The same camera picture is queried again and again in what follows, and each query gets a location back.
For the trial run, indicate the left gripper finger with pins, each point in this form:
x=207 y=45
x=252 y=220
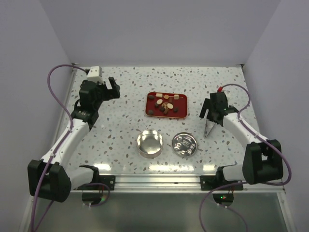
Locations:
x=102 y=86
x=114 y=92

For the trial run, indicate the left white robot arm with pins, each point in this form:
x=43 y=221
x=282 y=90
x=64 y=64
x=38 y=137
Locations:
x=47 y=177

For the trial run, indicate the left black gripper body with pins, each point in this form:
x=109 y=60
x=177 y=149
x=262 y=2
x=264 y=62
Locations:
x=103 y=95

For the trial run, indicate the round silver tin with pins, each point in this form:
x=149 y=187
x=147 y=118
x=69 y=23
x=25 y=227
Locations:
x=150 y=144

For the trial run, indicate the round silver tin lid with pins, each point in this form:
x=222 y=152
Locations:
x=184 y=145

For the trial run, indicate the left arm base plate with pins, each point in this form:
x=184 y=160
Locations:
x=108 y=180

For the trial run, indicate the aluminium mounting rail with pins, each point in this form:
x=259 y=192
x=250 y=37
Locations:
x=151 y=183

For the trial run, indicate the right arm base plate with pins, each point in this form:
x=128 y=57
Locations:
x=210 y=182

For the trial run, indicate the red rectangular tray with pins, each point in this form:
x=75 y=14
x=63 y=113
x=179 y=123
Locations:
x=181 y=104

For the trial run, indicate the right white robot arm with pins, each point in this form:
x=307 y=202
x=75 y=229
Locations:
x=262 y=161

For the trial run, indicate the metal tongs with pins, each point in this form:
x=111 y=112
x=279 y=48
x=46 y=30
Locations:
x=209 y=125

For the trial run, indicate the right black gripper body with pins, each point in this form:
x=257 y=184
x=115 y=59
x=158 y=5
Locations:
x=211 y=108

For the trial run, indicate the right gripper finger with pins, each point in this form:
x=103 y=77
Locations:
x=206 y=106
x=215 y=117

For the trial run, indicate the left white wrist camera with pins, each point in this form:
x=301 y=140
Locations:
x=95 y=74

